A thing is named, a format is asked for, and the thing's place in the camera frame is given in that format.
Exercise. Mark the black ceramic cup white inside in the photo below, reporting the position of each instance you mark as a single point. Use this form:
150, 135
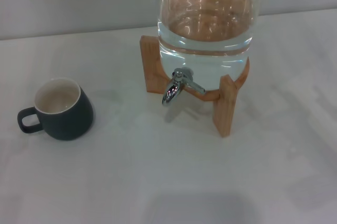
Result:
68, 121

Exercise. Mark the chrome faucet tap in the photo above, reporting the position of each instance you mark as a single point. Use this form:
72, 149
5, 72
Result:
172, 91

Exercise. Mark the wooden dispenser stand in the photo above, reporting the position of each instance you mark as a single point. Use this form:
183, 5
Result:
226, 108

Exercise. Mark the glass water dispenser jar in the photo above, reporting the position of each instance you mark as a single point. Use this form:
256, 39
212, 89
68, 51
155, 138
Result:
208, 37

